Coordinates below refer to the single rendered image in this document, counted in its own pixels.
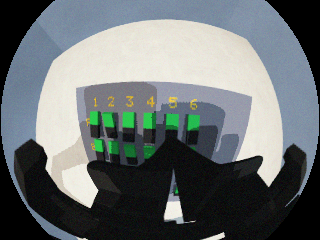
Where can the grey switch panel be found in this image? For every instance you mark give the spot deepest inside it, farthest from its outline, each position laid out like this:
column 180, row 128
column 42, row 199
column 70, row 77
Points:
column 148, row 112

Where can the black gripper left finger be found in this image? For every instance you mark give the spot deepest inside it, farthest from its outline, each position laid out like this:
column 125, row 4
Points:
column 152, row 179

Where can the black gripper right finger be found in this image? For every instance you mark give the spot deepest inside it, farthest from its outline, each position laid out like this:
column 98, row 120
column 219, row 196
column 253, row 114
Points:
column 198, row 177

